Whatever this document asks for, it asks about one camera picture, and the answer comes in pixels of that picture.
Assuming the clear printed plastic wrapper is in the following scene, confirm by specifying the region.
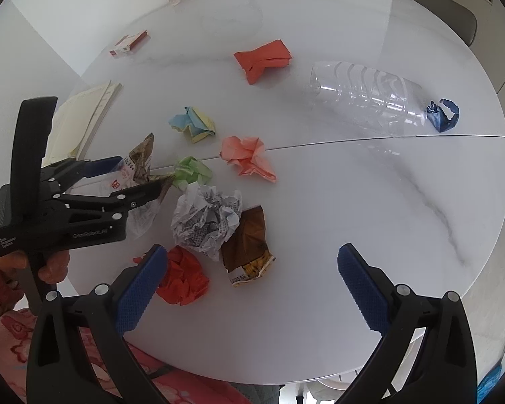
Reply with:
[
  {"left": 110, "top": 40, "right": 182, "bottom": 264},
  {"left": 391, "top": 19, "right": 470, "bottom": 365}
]
[{"left": 72, "top": 133, "right": 173, "bottom": 239}]

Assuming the red crumpled paper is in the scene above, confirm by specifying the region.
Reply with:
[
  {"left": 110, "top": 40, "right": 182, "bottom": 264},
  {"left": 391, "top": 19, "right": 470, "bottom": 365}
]
[{"left": 156, "top": 246, "right": 210, "bottom": 306}]

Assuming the brown snack wrapper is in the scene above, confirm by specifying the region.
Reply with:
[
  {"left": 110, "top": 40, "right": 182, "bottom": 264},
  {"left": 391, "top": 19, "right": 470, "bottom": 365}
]
[{"left": 221, "top": 205, "right": 275, "bottom": 287}]

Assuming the blue yellow crumpled paper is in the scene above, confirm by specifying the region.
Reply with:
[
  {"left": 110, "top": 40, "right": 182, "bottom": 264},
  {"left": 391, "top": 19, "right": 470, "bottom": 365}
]
[{"left": 169, "top": 107, "right": 216, "bottom": 143}]

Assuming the green crumpled paper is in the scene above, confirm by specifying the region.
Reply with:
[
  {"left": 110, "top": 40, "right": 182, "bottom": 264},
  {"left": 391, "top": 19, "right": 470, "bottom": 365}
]
[{"left": 173, "top": 156, "right": 212, "bottom": 191}]

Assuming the pink floral sleeve forearm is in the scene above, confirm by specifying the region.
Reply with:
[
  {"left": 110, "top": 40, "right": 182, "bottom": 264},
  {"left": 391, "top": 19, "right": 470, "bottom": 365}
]
[{"left": 0, "top": 245, "right": 248, "bottom": 403}]

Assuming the pink paper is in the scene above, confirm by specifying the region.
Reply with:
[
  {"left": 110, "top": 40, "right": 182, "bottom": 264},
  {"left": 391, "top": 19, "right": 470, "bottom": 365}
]
[{"left": 220, "top": 136, "right": 277, "bottom": 183}]

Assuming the crumpled blue wrapper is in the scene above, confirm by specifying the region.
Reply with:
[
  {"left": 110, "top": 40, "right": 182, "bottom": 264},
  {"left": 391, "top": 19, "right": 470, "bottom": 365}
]
[{"left": 426, "top": 99, "right": 460, "bottom": 133}]

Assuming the clear plastic bottle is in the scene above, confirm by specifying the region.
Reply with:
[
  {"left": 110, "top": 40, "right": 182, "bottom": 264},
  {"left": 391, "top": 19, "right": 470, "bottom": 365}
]
[{"left": 310, "top": 61, "right": 430, "bottom": 137}]

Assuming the red folded paper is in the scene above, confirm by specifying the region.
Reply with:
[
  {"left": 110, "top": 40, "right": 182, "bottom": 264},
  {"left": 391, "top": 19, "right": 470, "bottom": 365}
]
[{"left": 233, "top": 39, "right": 293, "bottom": 85}]

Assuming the dark grey chair behind table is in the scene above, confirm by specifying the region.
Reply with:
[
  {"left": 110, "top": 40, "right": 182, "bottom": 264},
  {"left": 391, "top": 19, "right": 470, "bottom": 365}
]
[{"left": 413, "top": 0, "right": 477, "bottom": 46}]

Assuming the person's left hand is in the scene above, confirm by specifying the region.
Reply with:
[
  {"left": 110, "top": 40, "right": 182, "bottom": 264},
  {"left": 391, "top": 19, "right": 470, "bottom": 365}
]
[{"left": 0, "top": 251, "right": 70, "bottom": 284}]

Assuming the crumpled newspaper ball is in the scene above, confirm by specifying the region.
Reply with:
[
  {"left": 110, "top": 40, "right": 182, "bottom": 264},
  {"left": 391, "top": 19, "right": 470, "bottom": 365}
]
[{"left": 170, "top": 182, "right": 242, "bottom": 262}]

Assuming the red white cigarette box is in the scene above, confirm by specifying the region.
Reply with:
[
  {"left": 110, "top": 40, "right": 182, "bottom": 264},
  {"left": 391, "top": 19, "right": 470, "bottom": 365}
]
[{"left": 108, "top": 30, "right": 148, "bottom": 58}]

